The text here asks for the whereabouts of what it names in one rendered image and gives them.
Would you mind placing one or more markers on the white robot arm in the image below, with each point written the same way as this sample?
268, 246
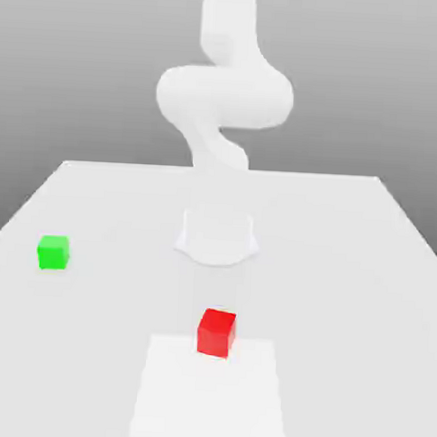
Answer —
225, 96

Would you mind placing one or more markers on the small red cube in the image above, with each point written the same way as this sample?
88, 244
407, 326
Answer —
215, 334

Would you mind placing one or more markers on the small green cube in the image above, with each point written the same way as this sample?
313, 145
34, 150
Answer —
53, 252

